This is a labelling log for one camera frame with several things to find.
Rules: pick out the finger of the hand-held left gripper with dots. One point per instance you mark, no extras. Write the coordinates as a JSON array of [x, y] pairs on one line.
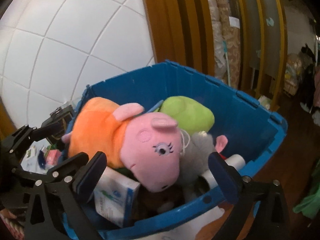
[[56, 126]]

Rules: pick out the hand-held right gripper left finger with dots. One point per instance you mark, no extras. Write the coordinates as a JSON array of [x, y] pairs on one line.
[[92, 180]]

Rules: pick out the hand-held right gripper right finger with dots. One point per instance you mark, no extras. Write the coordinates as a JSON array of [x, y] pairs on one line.
[[223, 182]]

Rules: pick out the pink sanitary pad packet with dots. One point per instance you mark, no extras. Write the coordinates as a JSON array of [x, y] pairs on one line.
[[53, 157]]

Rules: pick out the blue plastic storage bin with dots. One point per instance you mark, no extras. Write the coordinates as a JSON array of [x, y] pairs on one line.
[[240, 132]]

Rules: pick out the pink pig plush toy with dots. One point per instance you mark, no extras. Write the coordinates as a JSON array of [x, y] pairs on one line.
[[140, 140]]

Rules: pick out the white printed card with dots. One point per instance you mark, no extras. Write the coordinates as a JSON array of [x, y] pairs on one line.
[[32, 160]]

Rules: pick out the white plastic tube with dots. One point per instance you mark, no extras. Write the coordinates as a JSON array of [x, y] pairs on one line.
[[232, 163]]

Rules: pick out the white and blue carton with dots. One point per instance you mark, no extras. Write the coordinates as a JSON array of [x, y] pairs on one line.
[[115, 195]]

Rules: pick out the grey plush toy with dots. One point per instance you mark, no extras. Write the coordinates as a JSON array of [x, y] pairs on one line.
[[195, 155]]

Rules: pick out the brown plush toy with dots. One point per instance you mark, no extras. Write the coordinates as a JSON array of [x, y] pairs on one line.
[[162, 202]]

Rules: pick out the green plush toy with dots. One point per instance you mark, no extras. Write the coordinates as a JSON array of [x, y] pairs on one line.
[[187, 115]]

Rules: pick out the green cloth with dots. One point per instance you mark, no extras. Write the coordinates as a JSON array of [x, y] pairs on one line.
[[308, 202]]

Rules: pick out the rolled patterned carpet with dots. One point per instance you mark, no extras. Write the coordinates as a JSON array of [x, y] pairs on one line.
[[231, 40], [218, 45]]

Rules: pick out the grey panel with wooden frame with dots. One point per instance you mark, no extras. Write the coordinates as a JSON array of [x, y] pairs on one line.
[[265, 42]]

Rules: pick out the wooden door frame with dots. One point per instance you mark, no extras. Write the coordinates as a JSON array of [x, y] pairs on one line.
[[175, 22]]

